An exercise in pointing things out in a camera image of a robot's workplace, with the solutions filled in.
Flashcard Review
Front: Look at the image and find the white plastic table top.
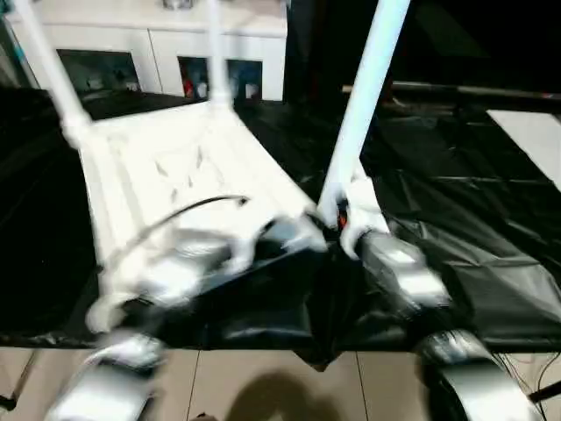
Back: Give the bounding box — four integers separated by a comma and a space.
60, 99, 330, 310

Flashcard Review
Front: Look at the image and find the black work mat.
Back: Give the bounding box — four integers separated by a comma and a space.
0, 85, 561, 369

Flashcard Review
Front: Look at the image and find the white side board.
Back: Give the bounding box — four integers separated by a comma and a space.
485, 108, 561, 195

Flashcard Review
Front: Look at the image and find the white glass-door cabinet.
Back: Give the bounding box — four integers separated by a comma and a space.
7, 0, 289, 103

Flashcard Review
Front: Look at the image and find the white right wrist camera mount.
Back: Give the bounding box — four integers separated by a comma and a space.
338, 175, 387, 259

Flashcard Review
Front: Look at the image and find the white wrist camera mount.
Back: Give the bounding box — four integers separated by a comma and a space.
338, 175, 387, 259
225, 213, 284, 274

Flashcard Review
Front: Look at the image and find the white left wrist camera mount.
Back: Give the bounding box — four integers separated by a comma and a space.
225, 213, 284, 274

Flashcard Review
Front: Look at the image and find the black floor cable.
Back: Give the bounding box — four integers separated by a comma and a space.
494, 349, 561, 398

